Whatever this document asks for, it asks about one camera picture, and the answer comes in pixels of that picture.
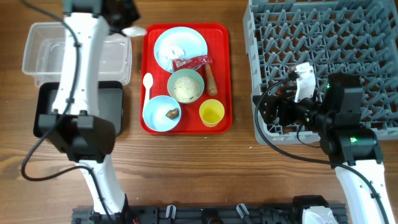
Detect yellow plastic cup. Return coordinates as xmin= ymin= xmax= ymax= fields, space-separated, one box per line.
xmin=199 ymin=99 xmax=225 ymax=128

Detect red snack wrapper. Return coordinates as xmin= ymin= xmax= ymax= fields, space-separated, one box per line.
xmin=172 ymin=55 xmax=213 ymax=72

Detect green bowl with rice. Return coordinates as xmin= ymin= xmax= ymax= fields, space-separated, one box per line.
xmin=167 ymin=68 xmax=205 ymax=104

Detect small light blue bowl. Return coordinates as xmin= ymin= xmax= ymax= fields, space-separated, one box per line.
xmin=142 ymin=95 xmax=182 ymax=132

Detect brown food scrap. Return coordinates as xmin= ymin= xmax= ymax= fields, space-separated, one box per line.
xmin=166 ymin=108 xmax=180 ymax=119

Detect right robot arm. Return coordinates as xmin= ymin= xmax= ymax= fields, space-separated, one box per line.
xmin=252 ymin=73 xmax=395 ymax=223

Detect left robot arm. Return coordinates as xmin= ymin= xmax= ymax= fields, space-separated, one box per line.
xmin=39 ymin=1 xmax=140 ymax=220

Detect grey dishwasher rack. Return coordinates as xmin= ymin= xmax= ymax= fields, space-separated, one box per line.
xmin=243 ymin=0 xmax=397 ymax=140

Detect white plastic spoon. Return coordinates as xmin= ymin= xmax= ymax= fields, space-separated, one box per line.
xmin=142 ymin=73 xmax=154 ymax=110

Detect large light blue plate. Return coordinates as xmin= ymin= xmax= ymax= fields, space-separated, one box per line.
xmin=154 ymin=27 xmax=208 ymax=73

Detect black plastic tray bin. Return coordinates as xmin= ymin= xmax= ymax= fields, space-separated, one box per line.
xmin=33 ymin=81 xmax=124 ymax=138

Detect clear plastic bin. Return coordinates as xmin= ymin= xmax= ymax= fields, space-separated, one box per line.
xmin=22 ymin=22 xmax=132 ymax=87

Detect red plastic tray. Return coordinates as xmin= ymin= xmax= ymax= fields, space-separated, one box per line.
xmin=140 ymin=22 xmax=233 ymax=135

